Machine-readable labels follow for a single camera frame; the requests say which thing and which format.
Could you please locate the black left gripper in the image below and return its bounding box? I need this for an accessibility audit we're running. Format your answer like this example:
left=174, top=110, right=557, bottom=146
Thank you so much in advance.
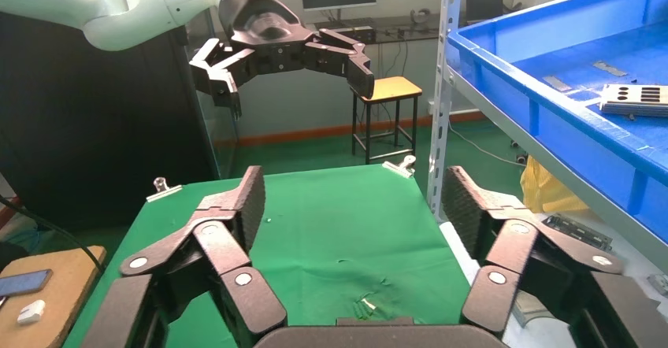
left=188, top=0, right=376, bottom=120

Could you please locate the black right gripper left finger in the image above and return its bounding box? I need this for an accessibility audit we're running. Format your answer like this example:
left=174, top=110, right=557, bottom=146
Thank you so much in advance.
left=80, top=165, right=288, bottom=348

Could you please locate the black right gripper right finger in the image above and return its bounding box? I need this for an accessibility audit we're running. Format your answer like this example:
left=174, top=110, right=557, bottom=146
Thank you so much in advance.
left=442, top=165, right=668, bottom=348

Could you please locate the silver I/O shield plate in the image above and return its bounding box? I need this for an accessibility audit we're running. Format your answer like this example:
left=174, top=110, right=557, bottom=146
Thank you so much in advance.
left=599, top=100, right=668, bottom=119
left=599, top=83, right=668, bottom=107

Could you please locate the blue plastic tray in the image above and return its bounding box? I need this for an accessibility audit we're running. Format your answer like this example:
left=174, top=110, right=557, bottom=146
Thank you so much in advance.
left=447, top=0, right=668, bottom=245

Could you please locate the silver binder clip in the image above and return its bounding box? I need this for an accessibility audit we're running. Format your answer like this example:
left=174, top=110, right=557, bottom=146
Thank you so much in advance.
left=146, top=176, right=184, bottom=203
left=381, top=154, right=418, bottom=180

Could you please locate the green table cloth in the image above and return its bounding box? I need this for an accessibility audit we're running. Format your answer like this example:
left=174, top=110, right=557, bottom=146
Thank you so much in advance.
left=62, top=164, right=471, bottom=348

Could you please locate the wooden top black stool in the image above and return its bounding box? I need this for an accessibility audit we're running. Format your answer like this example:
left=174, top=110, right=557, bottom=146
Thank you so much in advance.
left=351, top=76, right=424, bottom=165

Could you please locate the dark office desk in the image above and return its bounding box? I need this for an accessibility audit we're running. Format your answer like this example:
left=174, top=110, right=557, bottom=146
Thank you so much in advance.
left=310, top=14, right=505, bottom=44

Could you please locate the grey perforated shelf upright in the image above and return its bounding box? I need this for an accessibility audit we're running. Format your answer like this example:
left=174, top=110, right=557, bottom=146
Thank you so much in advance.
left=426, top=0, right=466, bottom=217

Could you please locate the grey tape strip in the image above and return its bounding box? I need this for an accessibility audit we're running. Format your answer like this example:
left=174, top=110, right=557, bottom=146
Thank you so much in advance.
left=592, top=61, right=629, bottom=77
left=542, top=76, right=573, bottom=93

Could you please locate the brown cork board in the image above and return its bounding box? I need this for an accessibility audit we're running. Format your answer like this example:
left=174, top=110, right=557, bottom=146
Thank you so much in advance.
left=0, top=246, right=108, bottom=348

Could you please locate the small white device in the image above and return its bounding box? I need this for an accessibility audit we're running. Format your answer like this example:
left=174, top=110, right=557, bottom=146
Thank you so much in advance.
left=17, top=300, right=46, bottom=326

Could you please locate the black smartphone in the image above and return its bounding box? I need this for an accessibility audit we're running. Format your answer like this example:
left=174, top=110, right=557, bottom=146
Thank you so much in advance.
left=0, top=269, right=54, bottom=298

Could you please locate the grey sheet metal bracket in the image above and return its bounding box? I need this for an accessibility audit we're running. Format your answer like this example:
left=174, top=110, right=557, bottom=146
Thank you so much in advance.
left=542, top=213, right=614, bottom=253

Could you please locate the white floor cable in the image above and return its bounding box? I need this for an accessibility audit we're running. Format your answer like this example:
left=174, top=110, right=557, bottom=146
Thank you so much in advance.
left=448, top=124, right=526, bottom=167

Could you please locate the narrow grey metal rail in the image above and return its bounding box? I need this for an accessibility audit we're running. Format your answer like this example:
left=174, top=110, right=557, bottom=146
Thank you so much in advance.
left=647, top=273, right=668, bottom=298

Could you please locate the black loose cable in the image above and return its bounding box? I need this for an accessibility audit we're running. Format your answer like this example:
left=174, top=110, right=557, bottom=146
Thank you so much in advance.
left=0, top=194, right=106, bottom=275

